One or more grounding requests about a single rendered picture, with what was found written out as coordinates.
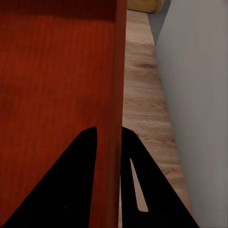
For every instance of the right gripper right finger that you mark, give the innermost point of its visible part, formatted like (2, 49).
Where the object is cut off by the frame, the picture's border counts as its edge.
(166, 210)

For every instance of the storage box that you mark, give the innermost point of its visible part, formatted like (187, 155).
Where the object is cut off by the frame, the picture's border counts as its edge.
(61, 72)

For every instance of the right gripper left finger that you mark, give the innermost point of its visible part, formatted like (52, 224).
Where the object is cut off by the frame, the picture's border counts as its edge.
(62, 199)

